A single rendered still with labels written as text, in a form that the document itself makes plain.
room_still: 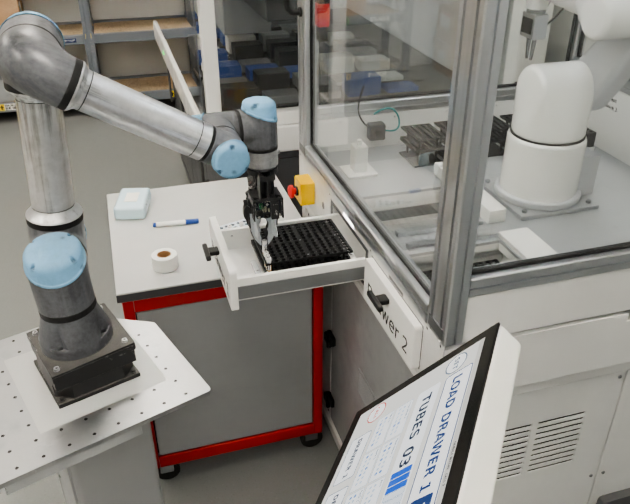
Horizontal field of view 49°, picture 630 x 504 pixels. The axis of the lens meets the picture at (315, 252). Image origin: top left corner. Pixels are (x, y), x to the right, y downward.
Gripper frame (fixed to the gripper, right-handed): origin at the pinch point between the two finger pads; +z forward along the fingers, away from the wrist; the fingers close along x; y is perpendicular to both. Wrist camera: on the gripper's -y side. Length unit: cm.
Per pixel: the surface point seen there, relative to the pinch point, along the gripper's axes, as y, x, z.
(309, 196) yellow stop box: -32.4, 21.3, 6.9
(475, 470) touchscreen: 99, 1, -25
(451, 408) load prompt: 87, 4, -22
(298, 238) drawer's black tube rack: -3.9, 9.9, 3.9
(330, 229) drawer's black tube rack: -6.1, 19.2, 3.9
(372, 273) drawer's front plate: 19.1, 21.2, 2.7
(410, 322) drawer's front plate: 40.7, 21.1, 1.5
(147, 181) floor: -251, -17, 93
